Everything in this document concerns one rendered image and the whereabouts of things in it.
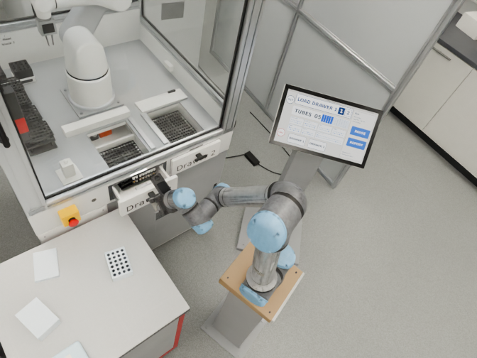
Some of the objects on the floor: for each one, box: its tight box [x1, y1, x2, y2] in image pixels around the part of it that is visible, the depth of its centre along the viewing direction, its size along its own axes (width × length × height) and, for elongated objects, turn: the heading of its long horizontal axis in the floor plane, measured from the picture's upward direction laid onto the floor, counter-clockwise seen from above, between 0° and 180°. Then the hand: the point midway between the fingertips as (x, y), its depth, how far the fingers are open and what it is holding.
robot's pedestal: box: [200, 273, 305, 358], centre depth 191 cm, size 30×30×76 cm
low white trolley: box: [0, 208, 190, 358], centre depth 173 cm, size 58×62×76 cm
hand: (155, 197), depth 158 cm, fingers closed on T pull, 3 cm apart
